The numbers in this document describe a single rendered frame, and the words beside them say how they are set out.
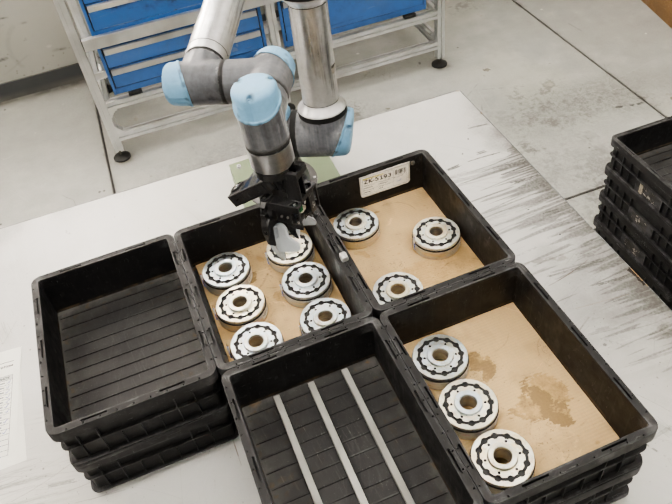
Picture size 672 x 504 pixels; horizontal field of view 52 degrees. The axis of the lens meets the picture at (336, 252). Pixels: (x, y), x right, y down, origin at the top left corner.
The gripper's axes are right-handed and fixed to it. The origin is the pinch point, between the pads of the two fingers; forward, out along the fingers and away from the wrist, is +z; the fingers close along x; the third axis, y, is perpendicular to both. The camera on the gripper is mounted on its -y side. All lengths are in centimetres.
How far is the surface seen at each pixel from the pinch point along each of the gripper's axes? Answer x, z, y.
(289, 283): 0.9, 13.7, -2.9
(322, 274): 5.6, 14.2, 2.4
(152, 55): 130, 52, -146
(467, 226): 26.9, 14.0, 27.0
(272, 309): -4.4, 16.6, -4.9
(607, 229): 99, 78, 51
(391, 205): 32.9, 18.1, 6.9
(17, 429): -43, 27, -48
